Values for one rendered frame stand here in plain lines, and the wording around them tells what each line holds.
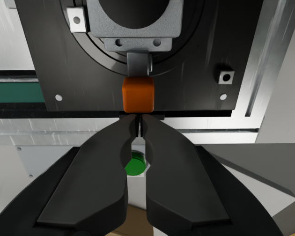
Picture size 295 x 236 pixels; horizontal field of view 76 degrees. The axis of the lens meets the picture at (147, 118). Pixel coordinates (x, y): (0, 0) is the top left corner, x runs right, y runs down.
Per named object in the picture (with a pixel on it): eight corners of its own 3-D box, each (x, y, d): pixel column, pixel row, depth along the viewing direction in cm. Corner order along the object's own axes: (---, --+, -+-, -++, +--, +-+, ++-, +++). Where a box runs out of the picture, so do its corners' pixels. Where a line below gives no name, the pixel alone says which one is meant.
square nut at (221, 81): (228, 81, 22) (232, 84, 21) (215, 81, 22) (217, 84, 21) (231, 68, 21) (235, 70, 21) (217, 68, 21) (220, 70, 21)
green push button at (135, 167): (145, 167, 31) (145, 176, 30) (121, 167, 31) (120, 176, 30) (145, 148, 29) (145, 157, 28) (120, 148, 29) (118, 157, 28)
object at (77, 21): (92, 31, 18) (87, 33, 16) (75, 31, 18) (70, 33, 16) (88, 6, 17) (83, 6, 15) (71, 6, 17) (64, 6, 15)
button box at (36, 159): (153, 153, 37) (155, 178, 31) (44, 154, 36) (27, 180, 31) (154, 122, 33) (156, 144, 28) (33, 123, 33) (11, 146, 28)
